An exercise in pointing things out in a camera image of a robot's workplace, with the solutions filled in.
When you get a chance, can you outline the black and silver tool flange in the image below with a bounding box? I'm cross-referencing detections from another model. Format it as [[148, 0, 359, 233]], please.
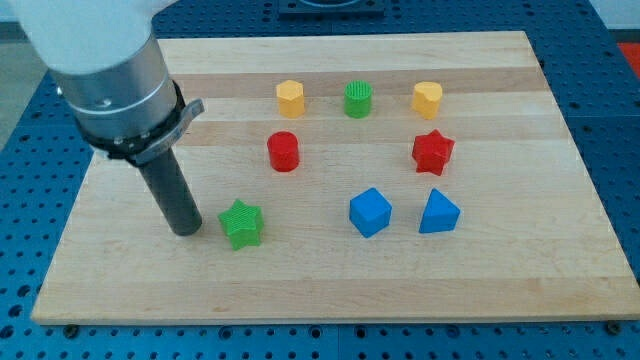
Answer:
[[79, 83, 205, 166]]

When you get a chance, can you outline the red cylinder block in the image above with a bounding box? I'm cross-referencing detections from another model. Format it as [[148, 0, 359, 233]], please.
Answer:
[[267, 131, 300, 172]]

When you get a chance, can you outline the yellow hexagon block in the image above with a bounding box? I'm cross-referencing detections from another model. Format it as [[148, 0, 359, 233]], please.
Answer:
[[276, 80, 305, 118]]

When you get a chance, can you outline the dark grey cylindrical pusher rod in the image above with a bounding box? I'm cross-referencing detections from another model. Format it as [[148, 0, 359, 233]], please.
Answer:
[[138, 149, 202, 236]]

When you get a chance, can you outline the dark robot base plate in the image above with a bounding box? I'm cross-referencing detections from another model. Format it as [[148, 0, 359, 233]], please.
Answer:
[[277, 0, 386, 18]]

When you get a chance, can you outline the blue triangular prism block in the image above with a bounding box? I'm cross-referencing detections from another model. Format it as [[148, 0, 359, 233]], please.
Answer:
[[419, 188, 461, 234]]

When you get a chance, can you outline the red star block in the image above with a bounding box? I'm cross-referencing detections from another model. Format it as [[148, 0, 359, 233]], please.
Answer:
[[412, 129, 455, 176]]

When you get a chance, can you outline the blue cube block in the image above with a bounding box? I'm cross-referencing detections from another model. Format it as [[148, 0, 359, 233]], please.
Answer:
[[349, 188, 392, 238]]

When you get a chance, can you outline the green star block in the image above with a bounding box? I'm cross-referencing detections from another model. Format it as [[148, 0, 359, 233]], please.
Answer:
[[218, 199, 264, 251]]

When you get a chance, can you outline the yellow heart block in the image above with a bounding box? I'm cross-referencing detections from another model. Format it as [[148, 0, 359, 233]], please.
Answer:
[[411, 81, 443, 120]]

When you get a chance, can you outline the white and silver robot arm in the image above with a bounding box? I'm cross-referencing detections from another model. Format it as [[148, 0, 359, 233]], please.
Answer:
[[8, 0, 204, 236]]

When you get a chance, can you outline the green cylinder block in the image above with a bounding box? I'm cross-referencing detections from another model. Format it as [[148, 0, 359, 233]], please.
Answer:
[[344, 80, 373, 118]]

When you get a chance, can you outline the light wooden board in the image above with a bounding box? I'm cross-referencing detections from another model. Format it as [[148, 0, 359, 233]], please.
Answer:
[[32, 31, 639, 325]]

